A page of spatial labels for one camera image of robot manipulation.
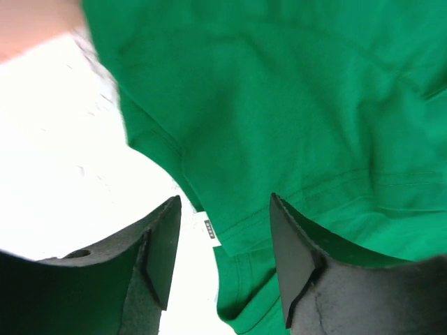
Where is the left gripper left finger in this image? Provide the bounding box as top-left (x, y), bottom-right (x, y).
top-left (1, 196), bottom-right (182, 334)

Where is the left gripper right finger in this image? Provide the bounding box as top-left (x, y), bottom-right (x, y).
top-left (270, 194), bottom-right (446, 335)

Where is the green t shirt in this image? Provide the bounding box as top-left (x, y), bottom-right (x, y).
top-left (82, 1), bottom-right (446, 334)

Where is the peach file organizer basket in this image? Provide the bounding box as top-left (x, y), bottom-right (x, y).
top-left (1, 0), bottom-right (84, 63)

